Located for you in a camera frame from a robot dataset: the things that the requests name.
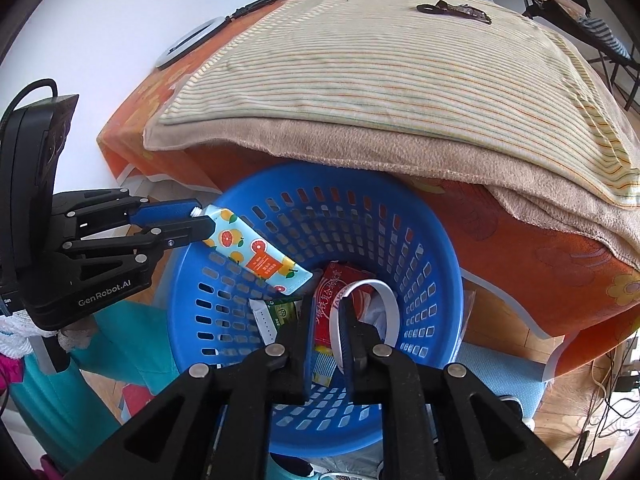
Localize green white milk carton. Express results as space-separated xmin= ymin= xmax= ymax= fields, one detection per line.
xmin=248 ymin=297 xmax=303 ymax=344

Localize white silicone wristband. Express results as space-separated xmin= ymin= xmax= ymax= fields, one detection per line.
xmin=329 ymin=278 xmax=400 ymax=372

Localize teal grapefruit tube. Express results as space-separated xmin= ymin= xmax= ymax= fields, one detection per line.
xmin=190 ymin=205 xmax=312 ymax=296

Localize red tissue box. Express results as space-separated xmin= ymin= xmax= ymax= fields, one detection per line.
xmin=311 ymin=260 xmax=381 ymax=348

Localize brown chocolate bar wrapper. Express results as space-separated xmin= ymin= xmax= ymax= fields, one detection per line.
xmin=435 ymin=0 xmax=492 ymax=25

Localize white colourful paper wrapper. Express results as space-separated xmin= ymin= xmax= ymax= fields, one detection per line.
xmin=311 ymin=344 xmax=337 ymax=387

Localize white plastic bag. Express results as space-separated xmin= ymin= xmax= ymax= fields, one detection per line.
xmin=359 ymin=292 xmax=387 ymax=338

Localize blue plastic laundry basket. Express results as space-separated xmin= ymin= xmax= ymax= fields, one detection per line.
xmin=167 ymin=160 xmax=466 ymax=458

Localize orange floral bedsheet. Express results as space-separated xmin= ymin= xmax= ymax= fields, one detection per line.
xmin=96 ymin=4 xmax=639 ymax=376

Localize black tripod stand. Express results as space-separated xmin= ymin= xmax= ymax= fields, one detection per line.
xmin=228 ymin=0 xmax=278 ymax=21

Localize pink beige towel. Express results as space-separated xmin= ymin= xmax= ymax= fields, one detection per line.
xmin=143 ymin=104 xmax=639 ymax=266

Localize striped cream towel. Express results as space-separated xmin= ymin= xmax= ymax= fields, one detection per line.
xmin=144 ymin=0 xmax=639 ymax=208

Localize striped garment on chair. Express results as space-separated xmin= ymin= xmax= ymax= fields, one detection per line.
xmin=577 ymin=16 xmax=631 ymax=60

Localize black folding chair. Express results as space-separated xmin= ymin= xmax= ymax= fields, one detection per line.
xmin=523 ymin=0 xmax=639 ymax=110

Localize floor cables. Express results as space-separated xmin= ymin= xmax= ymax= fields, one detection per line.
xmin=564 ymin=334 xmax=640 ymax=470

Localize white ring light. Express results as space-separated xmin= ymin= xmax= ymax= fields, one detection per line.
xmin=154 ymin=16 xmax=231 ymax=70

